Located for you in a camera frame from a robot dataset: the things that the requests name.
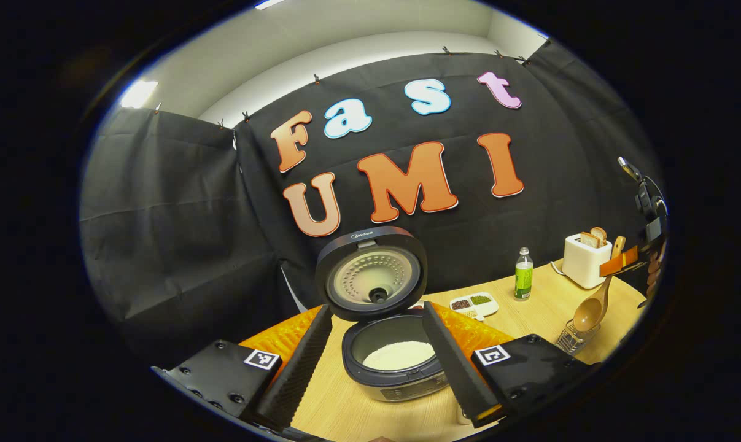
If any metal wire chopstick holder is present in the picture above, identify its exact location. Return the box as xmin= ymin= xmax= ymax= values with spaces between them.
xmin=556 ymin=319 xmax=601 ymax=355

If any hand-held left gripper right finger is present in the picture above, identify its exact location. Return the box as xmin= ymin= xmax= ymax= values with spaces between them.
xmin=421 ymin=301 xmax=592 ymax=429

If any white divided bean dish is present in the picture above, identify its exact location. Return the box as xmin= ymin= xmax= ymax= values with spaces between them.
xmin=449 ymin=292 xmax=500 ymax=321

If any wooden spoon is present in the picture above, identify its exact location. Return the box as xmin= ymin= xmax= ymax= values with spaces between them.
xmin=573 ymin=236 xmax=626 ymax=333

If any white toaster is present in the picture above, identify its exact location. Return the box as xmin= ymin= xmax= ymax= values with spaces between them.
xmin=562 ymin=232 xmax=613 ymax=289

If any green label drink bottle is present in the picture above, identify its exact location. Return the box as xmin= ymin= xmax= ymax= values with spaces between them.
xmin=514 ymin=247 xmax=534 ymax=301

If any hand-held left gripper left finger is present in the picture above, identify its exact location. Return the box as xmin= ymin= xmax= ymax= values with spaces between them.
xmin=151 ymin=304 xmax=334 ymax=433

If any white rice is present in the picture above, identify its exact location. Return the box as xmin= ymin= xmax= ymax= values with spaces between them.
xmin=363 ymin=341 xmax=436 ymax=371

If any dark grey rice cooker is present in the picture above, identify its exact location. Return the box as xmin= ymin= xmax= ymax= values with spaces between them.
xmin=315 ymin=226 xmax=451 ymax=403

